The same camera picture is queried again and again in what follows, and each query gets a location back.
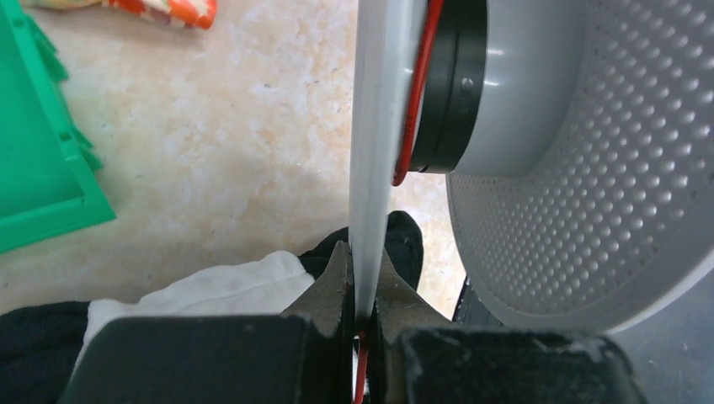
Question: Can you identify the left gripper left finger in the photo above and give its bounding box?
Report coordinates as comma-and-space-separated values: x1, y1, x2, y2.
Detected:
61, 242, 354, 403

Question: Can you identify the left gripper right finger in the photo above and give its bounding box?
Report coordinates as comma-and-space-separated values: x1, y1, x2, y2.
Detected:
369, 258, 646, 403

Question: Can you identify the grey filament spool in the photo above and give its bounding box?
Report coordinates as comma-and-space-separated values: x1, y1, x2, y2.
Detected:
349, 1, 713, 332

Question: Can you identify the red wire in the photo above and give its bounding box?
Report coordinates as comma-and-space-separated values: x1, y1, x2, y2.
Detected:
353, 0, 445, 404

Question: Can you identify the black white checkered pillow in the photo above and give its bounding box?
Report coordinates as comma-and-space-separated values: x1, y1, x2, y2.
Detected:
0, 210, 425, 404

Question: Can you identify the green plastic compartment bin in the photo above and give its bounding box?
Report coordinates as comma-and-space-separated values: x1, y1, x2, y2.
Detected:
1, 1, 116, 252

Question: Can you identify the orange floral cloth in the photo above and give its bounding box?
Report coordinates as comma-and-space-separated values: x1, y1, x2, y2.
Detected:
19, 0, 218, 29

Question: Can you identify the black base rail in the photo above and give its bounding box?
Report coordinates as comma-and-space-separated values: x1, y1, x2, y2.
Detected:
451, 277, 503, 327

